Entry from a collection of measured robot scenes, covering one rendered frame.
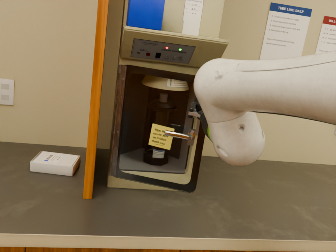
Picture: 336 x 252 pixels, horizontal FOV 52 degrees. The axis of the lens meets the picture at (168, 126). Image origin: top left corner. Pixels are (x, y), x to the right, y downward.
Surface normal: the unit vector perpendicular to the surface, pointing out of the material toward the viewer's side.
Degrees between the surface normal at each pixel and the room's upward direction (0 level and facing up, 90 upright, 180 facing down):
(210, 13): 90
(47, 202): 0
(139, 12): 90
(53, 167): 90
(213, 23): 90
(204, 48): 135
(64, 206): 0
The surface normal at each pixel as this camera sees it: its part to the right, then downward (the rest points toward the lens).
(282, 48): 0.16, 0.29
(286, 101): -0.81, 0.47
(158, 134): -0.18, 0.24
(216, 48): 0.02, 0.88
